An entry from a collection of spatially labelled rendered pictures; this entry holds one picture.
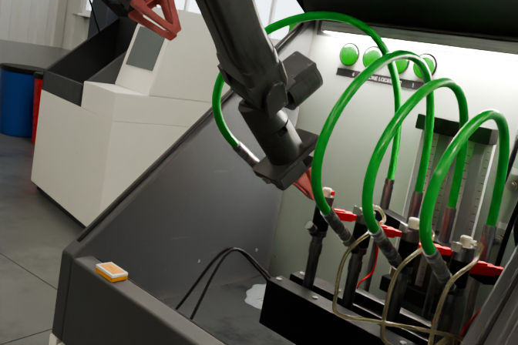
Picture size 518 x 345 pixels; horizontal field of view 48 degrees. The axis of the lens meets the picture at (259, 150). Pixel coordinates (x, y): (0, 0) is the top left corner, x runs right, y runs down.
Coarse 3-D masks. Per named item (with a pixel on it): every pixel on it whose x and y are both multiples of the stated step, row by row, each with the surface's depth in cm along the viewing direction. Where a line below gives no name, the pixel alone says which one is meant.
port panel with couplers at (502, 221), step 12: (516, 156) 102; (516, 168) 101; (516, 180) 101; (504, 192) 103; (516, 192) 101; (504, 204) 103; (504, 216) 103; (504, 228) 103; (492, 252) 104; (504, 252) 103; (504, 264) 103
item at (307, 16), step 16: (288, 16) 94; (304, 16) 94; (320, 16) 95; (336, 16) 96; (272, 32) 93; (368, 32) 100; (384, 48) 102; (400, 96) 106; (224, 128) 92; (400, 128) 107
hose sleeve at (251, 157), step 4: (240, 144) 94; (232, 148) 95; (236, 148) 94; (240, 148) 94; (244, 148) 95; (236, 152) 95; (240, 152) 94; (244, 152) 95; (248, 152) 95; (240, 156) 95; (244, 156) 95; (248, 156) 95; (252, 156) 96; (244, 160) 96; (248, 160) 95; (252, 160) 96; (256, 160) 96; (248, 164) 96; (252, 164) 96; (252, 168) 97
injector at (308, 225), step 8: (328, 200) 94; (320, 216) 94; (312, 224) 93; (320, 224) 95; (328, 224) 96; (312, 232) 94; (320, 232) 95; (312, 240) 96; (320, 240) 96; (312, 248) 96; (320, 248) 96; (312, 256) 96; (312, 264) 96; (312, 272) 96; (304, 280) 97; (312, 280) 97; (312, 288) 97
